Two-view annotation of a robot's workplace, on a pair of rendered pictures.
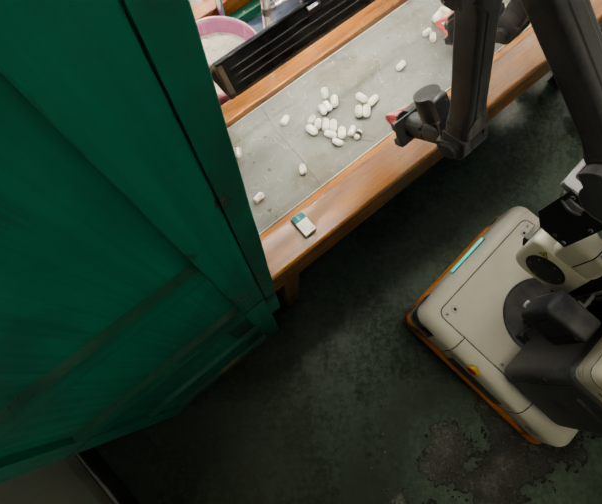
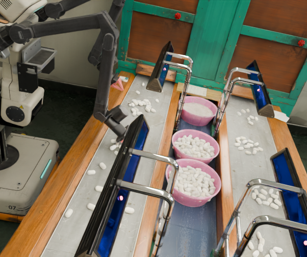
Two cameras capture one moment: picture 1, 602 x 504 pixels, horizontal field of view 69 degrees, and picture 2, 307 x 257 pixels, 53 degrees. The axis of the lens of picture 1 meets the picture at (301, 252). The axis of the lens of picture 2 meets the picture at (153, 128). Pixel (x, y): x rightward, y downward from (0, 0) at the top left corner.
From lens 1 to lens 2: 2.29 m
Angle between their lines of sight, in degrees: 68
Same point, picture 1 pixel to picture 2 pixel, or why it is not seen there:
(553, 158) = not seen: outside the picture
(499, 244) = (31, 174)
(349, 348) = not seen: hidden behind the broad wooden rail
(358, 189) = (114, 90)
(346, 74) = (152, 120)
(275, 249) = (126, 75)
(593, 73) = not seen: outside the picture
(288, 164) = (143, 94)
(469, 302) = (36, 149)
